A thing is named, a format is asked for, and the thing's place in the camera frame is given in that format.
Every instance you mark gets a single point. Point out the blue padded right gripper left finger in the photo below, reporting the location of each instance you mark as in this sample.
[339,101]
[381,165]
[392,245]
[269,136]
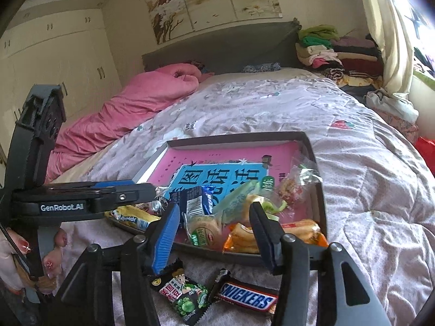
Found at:
[160,237]

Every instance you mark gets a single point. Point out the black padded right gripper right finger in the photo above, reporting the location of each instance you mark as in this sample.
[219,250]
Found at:
[271,249]

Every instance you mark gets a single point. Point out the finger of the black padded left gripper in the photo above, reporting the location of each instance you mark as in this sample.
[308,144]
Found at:
[110,198]

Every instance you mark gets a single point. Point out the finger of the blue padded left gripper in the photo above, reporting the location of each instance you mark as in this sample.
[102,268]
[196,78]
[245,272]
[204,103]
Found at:
[113,184]

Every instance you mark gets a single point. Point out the yellow Alpenliebe candy bag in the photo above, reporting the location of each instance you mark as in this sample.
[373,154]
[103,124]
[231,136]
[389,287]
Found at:
[131,216]

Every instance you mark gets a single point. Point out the orange egg roll pack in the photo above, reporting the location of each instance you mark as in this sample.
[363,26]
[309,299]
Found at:
[272,235]

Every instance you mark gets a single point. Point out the round cake green label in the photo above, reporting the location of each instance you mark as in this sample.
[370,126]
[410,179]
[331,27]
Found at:
[205,231]

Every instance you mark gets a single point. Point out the blue biscuit packet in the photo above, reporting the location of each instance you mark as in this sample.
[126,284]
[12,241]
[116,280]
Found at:
[194,201]

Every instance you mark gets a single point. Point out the clear red pastry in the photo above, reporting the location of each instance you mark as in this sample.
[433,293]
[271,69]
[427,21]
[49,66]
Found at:
[303,175]

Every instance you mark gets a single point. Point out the black green candy packet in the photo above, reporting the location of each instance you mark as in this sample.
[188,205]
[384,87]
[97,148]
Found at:
[189,299]

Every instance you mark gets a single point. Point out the brown Snickers bar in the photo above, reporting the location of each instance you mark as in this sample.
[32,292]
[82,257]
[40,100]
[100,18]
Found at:
[242,294]

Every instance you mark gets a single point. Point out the green bag yellow cake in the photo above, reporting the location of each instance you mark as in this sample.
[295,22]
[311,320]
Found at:
[234,207]

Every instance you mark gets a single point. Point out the dark shallow cardboard tray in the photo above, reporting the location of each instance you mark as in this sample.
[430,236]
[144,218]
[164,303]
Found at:
[312,208]

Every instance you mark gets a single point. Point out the pink and blue book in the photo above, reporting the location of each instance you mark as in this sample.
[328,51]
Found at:
[224,166]

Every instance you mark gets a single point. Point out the pink quilt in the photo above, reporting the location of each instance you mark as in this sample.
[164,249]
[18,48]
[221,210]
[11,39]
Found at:
[146,95]

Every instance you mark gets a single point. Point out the lilac patterned duvet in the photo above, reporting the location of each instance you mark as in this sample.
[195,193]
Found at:
[378,191]

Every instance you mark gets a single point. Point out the cream wardrobe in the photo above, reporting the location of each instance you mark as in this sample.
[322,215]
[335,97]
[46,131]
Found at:
[69,49]

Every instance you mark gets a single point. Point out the dark patterned pillow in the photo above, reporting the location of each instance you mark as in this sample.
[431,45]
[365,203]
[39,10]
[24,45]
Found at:
[264,67]

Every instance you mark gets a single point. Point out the dark green headboard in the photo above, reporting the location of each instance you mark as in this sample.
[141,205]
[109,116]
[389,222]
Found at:
[229,50]

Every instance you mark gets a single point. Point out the red plastic bag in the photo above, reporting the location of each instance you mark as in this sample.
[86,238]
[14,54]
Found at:
[426,147]

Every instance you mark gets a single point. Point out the white crumpled cloth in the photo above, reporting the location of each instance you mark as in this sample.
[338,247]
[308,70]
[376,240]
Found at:
[396,104]

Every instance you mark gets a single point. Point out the pile of folded clothes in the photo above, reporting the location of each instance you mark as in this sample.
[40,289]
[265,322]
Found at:
[346,60]

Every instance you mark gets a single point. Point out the cream curtain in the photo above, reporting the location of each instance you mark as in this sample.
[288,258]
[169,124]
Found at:
[387,28]

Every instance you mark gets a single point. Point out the blossom wall painting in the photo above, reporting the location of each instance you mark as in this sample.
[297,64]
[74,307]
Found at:
[174,18]

